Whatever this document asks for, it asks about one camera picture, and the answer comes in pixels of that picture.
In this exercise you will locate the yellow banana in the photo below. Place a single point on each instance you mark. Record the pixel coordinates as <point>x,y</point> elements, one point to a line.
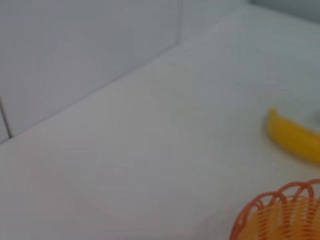
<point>292,137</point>

